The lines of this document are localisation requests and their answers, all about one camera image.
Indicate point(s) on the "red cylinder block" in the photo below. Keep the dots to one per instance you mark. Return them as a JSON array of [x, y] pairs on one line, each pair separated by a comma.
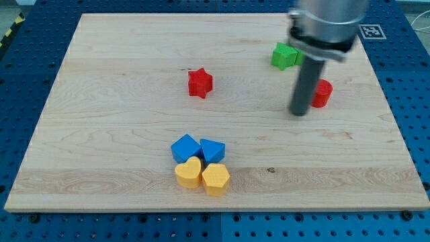
[[322, 94]]

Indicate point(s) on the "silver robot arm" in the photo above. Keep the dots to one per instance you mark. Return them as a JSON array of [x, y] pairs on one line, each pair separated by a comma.
[[325, 29]]

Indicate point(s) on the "blue triangle block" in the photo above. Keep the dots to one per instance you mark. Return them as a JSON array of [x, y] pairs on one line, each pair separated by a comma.
[[213, 151]]

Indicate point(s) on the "blue cube block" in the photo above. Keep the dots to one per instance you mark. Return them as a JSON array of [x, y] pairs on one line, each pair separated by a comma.
[[184, 148]]

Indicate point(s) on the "red star block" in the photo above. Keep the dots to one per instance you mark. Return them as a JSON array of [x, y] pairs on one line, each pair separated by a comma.
[[200, 83]]

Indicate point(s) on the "yellow hexagon block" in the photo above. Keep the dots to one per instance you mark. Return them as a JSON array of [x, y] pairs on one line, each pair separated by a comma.
[[216, 179]]

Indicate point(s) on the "yellow heart block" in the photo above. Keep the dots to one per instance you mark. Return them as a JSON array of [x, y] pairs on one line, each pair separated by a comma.
[[189, 174]]

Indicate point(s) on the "wooden board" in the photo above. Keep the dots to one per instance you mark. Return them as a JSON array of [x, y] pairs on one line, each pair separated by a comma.
[[120, 100]]

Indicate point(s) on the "green block behind star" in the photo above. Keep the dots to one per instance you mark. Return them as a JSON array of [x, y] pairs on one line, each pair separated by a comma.
[[299, 57]]

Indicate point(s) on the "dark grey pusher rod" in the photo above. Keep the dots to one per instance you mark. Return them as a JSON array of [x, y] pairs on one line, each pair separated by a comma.
[[305, 86]]

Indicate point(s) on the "white fiducial marker tag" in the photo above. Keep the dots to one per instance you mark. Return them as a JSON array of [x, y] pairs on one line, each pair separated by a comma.
[[372, 32]]

